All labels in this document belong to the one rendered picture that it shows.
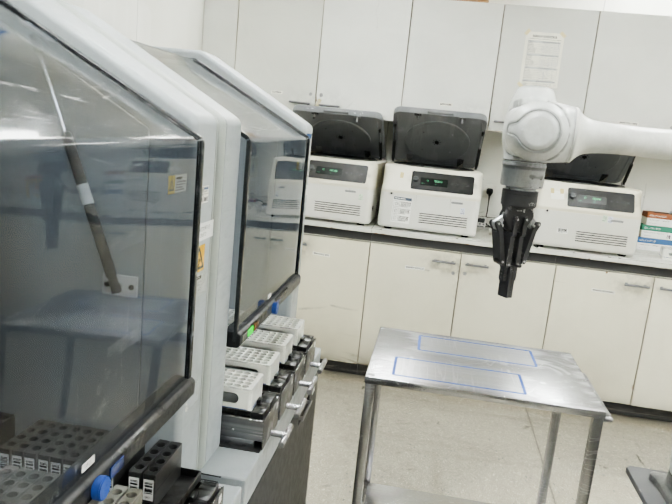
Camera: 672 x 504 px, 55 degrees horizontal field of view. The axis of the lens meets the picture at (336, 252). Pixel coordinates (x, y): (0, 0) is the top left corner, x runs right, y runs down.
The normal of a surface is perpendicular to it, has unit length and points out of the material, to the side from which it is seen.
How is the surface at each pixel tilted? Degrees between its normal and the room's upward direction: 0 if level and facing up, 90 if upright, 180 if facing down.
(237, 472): 0
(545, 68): 90
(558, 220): 90
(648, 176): 90
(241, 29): 90
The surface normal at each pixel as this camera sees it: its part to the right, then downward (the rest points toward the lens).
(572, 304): -0.16, 0.17
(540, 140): -0.37, 0.07
